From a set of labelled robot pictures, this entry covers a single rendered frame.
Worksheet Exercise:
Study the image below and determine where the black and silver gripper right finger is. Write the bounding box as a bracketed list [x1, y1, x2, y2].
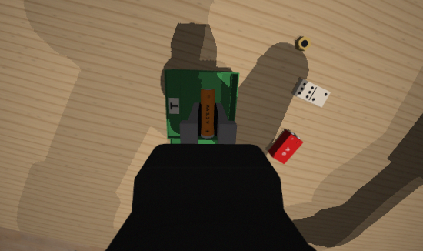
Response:
[214, 103, 237, 144]

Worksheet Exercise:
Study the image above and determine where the orange aa battery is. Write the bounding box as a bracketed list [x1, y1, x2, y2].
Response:
[201, 89, 215, 139]

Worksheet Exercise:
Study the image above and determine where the brass hex nut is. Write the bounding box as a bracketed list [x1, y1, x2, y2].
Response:
[295, 36, 311, 52]

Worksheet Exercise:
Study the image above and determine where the green rack of bins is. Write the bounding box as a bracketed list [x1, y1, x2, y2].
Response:
[164, 69, 239, 144]

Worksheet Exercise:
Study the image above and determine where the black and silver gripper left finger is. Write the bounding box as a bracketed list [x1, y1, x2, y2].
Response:
[180, 102, 202, 144]

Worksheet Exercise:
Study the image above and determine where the white domino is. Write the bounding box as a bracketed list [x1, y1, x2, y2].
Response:
[292, 79, 330, 107]

